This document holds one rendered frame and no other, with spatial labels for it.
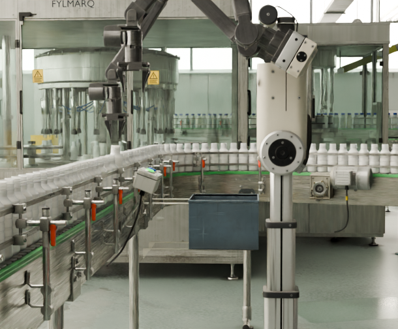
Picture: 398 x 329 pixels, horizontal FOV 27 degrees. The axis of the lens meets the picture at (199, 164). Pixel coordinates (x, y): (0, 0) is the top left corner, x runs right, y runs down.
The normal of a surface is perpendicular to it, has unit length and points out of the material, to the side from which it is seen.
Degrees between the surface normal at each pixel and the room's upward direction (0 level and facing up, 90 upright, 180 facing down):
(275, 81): 90
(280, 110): 101
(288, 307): 90
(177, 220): 90
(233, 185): 90
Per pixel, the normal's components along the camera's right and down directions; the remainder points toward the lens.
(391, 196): -0.37, 0.05
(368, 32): -0.07, 0.05
